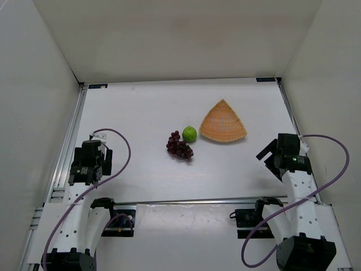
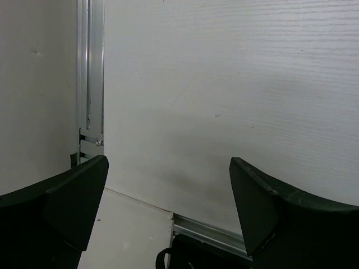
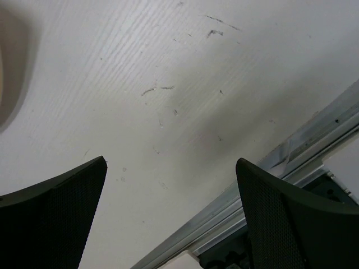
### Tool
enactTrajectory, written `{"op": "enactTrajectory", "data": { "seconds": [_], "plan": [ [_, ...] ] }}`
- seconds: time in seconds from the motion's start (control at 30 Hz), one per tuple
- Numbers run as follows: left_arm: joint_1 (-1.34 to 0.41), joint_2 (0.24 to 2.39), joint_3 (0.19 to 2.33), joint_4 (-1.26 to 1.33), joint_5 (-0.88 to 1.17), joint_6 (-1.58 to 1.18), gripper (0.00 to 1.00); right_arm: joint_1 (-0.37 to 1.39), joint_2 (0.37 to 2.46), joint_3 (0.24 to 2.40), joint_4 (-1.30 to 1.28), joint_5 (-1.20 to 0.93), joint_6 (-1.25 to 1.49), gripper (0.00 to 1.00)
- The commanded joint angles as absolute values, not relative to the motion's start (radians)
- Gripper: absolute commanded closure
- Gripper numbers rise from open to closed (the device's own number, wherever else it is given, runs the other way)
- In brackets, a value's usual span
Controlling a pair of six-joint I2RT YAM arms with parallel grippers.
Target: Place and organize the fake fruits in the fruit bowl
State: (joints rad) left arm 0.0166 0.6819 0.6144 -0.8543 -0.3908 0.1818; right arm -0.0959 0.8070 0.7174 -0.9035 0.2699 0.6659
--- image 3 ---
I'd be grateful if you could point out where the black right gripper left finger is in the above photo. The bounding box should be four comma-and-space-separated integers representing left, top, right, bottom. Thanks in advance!
1, 156, 107, 268

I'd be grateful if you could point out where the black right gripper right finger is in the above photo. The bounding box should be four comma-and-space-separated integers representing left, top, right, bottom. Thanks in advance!
236, 158, 358, 268

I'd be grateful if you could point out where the woven bamboo fruit bowl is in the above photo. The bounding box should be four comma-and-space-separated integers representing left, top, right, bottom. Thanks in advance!
0, 48, 3, 103

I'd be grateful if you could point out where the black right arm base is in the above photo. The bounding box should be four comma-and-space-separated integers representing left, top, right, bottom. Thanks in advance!
199, 225, 253, 268

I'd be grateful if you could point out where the aluminium front table rail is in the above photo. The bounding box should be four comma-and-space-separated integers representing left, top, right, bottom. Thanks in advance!
134, 82, 358, 268

